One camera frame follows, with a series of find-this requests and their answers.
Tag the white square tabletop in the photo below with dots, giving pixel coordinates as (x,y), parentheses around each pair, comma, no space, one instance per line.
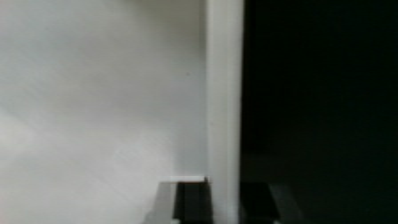
(119,108)

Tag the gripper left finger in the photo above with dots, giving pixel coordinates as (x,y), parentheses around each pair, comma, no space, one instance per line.
(192,203)

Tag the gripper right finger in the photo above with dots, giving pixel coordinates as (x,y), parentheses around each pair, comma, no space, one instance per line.
(257,204)

